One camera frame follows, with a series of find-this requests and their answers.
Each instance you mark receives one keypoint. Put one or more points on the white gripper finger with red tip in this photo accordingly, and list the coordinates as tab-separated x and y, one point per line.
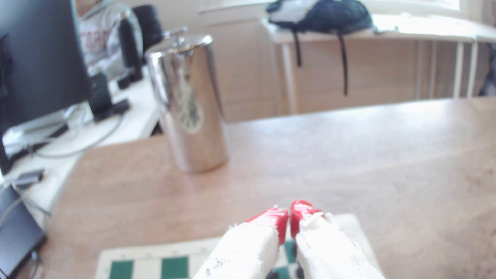
329	252
248	248

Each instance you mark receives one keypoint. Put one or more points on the green and cream chessboard mat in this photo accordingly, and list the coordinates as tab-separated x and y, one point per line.
155	254

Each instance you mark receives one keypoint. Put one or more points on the white office desk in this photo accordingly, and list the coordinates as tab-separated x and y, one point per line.
128	124

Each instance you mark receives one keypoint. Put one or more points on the small black desk device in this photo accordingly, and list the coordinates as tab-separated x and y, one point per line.
100	95

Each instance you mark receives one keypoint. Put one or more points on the small grey adapter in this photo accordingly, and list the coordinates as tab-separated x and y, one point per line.
29	178

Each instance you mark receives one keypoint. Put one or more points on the black drinking bottle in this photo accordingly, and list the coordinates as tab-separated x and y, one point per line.
130	50

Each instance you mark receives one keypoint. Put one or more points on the black laptop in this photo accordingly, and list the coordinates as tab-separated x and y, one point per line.
17	236

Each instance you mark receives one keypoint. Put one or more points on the white table with thin legs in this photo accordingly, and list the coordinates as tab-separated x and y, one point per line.
426	31

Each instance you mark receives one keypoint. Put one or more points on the black office chair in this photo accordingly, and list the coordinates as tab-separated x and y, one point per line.
149	27

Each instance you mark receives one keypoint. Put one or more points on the person in white shirt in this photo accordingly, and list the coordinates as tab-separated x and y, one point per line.
97	38

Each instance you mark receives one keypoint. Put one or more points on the black computer monitor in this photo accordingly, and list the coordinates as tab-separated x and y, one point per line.
38	58

